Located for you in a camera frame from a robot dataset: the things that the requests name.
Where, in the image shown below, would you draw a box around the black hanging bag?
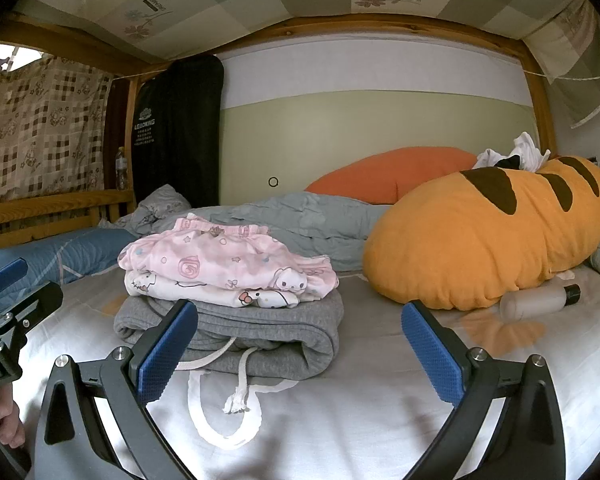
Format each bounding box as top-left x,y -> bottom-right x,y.
130,55 -> 225,208

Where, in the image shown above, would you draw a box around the brown checkered curtain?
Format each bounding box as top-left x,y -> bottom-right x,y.
0,42 -> 116,206

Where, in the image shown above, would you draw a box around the white bottle with black cap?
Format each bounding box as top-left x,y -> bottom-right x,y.
499,283 -> 582,321

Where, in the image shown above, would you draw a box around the orange pillow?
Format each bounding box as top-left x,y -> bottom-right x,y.
304,147 -> 480,206

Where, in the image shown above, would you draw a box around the yellow striped plush pillow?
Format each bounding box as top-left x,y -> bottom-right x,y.
362,156 -> 600,311

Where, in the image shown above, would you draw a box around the pink printed pants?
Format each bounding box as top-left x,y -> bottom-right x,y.
118,214 -> 339,293

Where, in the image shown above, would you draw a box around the white crumpled clothes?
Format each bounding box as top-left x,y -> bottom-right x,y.
472,131 -> 552,173

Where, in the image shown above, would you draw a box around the grey heart-print bed sheet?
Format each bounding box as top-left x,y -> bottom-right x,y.
10,260 -> 600,480

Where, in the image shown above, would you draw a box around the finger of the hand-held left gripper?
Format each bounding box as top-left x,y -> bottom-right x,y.
0,257 -> 28,301
0,282 -> 64,346

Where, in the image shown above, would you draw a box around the grey-green hanging cloth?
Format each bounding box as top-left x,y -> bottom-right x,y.
522,0 -> 600,128

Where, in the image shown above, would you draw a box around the clear water bottle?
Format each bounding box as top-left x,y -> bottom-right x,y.
115,146 -> 130,192

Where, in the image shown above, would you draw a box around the white cat-print pants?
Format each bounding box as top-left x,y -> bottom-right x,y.
124,269 -> 331,310

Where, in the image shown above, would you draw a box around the person's left hand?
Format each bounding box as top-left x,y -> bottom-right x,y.
0,391 -> 27,450

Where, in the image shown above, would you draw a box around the grey-blue quilt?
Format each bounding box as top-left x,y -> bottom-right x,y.
114,184 -> 396,273

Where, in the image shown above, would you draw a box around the grey drawstring pants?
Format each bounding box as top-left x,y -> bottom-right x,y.
113,290 -> 345,415

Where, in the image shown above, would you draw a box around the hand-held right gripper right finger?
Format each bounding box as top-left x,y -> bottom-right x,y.
401,300 -> 566,480

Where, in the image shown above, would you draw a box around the blue pillow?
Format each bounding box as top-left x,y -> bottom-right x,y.
0,227 -> 138,316

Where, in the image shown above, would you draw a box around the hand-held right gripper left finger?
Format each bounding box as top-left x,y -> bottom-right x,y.
30,299 -> 200,480

